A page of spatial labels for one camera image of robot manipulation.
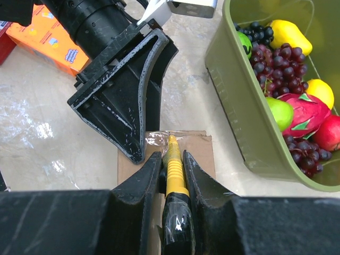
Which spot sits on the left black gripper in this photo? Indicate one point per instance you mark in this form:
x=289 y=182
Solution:
x=123 y=101

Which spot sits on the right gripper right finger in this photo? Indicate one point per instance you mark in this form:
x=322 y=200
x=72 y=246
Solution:
x=214 y=217

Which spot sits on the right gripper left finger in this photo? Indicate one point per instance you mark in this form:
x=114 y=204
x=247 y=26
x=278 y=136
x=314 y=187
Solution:
x=136 y=214

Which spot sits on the yellow black utility knife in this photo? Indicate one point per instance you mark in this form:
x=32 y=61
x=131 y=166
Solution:
x=177 y=222

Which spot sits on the brown cardboard express box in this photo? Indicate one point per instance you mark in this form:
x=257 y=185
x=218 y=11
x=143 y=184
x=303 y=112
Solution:
x=198 y=143

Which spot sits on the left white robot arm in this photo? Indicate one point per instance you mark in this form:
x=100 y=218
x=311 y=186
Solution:
x=91 y=24

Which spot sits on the orange carton box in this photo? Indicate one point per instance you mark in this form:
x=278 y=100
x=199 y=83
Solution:
x=46 y=38

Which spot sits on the red small box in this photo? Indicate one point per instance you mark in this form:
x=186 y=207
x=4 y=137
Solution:
x=6 y=43

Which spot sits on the olive green plastic bin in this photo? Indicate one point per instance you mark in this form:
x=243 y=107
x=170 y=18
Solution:
x=259 y=139

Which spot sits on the dark red grape bunch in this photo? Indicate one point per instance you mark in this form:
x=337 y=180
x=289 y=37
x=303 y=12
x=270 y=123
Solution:
x=307 y=155

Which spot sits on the small green fruit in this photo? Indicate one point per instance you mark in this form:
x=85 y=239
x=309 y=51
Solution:
x=246 y=44

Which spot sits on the green lime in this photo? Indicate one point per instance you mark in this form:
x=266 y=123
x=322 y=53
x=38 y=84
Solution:
x=282 y=112

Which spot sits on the dark black grape bunch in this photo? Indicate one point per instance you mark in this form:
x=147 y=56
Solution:
x=257 y=33

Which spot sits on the red apple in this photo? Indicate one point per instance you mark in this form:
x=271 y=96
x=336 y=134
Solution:
x=327 y=137

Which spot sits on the pink dragon fruit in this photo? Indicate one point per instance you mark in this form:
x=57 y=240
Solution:
x=309 y=112

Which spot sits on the yellow mango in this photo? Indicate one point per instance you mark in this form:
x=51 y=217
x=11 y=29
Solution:
x=288 y=32

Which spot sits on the yellow lemon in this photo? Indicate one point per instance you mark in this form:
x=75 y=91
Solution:
x=321 y=90

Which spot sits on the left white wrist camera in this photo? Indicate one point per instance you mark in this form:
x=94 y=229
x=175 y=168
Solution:
x=161 y=10

